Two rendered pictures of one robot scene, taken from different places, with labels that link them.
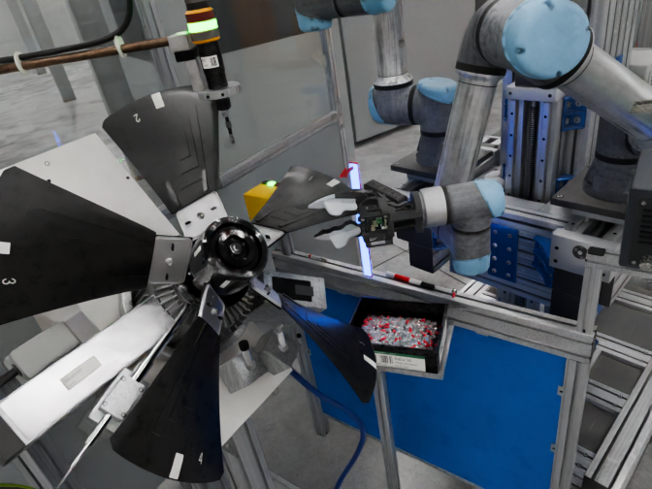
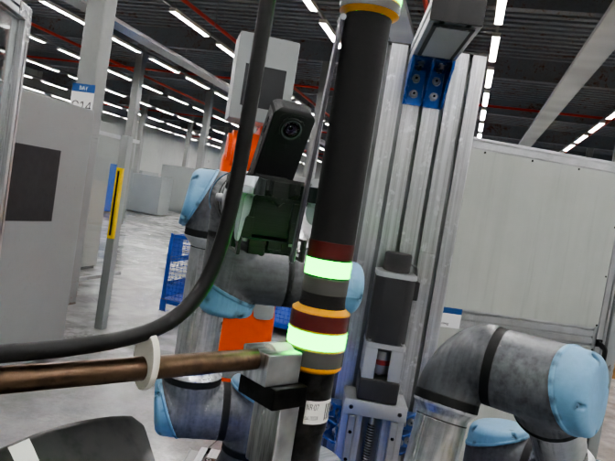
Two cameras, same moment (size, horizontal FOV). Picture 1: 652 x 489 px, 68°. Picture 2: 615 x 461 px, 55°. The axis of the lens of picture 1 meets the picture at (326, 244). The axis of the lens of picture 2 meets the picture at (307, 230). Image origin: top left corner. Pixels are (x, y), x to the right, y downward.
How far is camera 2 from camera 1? 0.72 m
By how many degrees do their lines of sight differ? 53
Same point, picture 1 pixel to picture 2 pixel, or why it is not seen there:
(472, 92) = (454, 435)
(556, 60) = (596, 418)
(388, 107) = (191, 413)
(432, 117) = not seen: hidden behind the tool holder
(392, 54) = (210, 339)
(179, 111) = not seen: outside the picture
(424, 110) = (247, 422)
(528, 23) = (588, 377)
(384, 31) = not seen: hidden behind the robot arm
